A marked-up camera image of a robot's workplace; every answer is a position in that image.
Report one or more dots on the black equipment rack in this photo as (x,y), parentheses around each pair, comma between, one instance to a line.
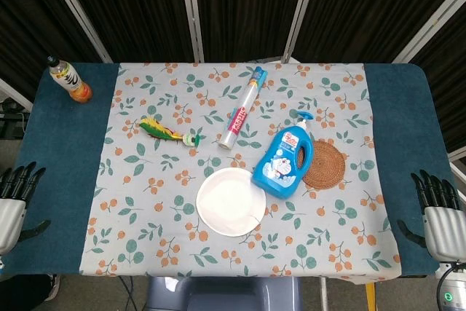
(11,121)

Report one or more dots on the plastic wrap roll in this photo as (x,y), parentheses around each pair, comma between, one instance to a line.
(242,110)

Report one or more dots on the colourful feather shuttlecock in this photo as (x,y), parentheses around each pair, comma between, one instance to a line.
(160,130)

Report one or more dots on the orange drink bottle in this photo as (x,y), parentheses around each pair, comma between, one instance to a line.
(74,85)

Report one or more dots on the black folding screen white frame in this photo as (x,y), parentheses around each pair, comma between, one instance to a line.
(247,8)

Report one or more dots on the blue detergent pump bottle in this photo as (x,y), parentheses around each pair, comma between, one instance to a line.
(280,165)

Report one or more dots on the round woven brown coaster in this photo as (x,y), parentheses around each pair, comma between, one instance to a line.
(327,165)

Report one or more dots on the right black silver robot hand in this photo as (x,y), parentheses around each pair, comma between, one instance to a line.
(446,231)

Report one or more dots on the metal table leg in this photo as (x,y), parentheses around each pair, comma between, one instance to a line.
(323,294)

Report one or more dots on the dark blue table cover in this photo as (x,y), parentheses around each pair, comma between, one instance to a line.
(62,143)

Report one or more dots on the yellow post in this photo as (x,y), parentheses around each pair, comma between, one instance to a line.
(370,298)

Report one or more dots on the white paper plate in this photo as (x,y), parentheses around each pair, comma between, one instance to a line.
(229,201)

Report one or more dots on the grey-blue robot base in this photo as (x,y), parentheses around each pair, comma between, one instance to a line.
(218,296)

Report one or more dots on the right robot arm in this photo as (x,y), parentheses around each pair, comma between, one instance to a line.
(453,285)

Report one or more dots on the floral tablecloth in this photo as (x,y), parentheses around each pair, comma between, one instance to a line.
(164,223)

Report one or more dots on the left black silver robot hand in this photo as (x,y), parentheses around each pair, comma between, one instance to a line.
(11,220)

